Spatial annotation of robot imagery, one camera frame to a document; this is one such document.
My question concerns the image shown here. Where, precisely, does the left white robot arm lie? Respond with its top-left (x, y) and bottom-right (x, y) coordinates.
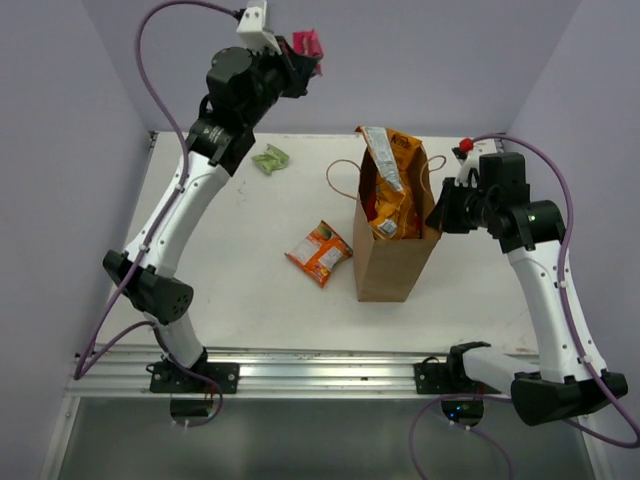
top-left (103, 38), bottom-right (322, 393)

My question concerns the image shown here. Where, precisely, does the brown paper bag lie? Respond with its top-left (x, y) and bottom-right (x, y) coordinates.
top-left (329, 153), bottom-right (441, 303)

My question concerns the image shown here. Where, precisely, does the green snack packet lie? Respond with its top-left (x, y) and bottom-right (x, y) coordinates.
top-left (251, 144), bottom-right (290, 175)

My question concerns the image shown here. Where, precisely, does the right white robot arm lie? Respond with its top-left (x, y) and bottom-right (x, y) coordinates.
top-left (425, 147), bottom-right (628, 426)

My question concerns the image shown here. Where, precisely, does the tall orange snack bag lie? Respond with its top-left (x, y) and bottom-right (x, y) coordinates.
top-left (357, 126), bottom-right (422, 240)

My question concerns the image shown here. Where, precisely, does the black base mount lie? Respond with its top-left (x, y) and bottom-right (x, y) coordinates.
top-left (413, 356), bottom-right (453, 395)
top-left (145, 360), bottom-right (240, 395)

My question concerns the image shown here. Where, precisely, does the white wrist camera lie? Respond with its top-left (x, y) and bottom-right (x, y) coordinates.
top-left (236, 0), bottom-right (282, 55)
top-left (452, 138), bottom-right (485, 188)

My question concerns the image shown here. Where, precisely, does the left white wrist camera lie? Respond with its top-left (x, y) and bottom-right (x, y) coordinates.
top-left (236, 0), bottom-right (282, 55)

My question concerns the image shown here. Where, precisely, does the small orange snack packet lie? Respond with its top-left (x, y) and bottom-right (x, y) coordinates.
top-left (285, 220), bottom-right (353, 288)

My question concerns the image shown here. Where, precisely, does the aluminium rail frame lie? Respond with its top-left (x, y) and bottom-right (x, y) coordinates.
top-left (64, 345), bottom-right (446, 400)

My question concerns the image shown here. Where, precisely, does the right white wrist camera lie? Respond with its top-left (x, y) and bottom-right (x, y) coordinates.
top-left (452, 138), bottom-right (485, 188)

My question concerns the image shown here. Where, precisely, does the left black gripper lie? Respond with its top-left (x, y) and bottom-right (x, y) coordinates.
top-left (243, 36), bottom-right (318, 127)

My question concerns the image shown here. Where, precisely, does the small pink snack packet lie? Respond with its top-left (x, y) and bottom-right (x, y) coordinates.
top-left (293, 29), bottom-right (324, 76)

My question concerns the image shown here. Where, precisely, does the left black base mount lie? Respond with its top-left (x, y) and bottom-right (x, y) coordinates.
top-left (145, 360), bottom-right (240, 395)

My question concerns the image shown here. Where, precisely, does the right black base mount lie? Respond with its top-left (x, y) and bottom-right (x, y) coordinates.
top-left (413, 356), bottom-right (453, 395)

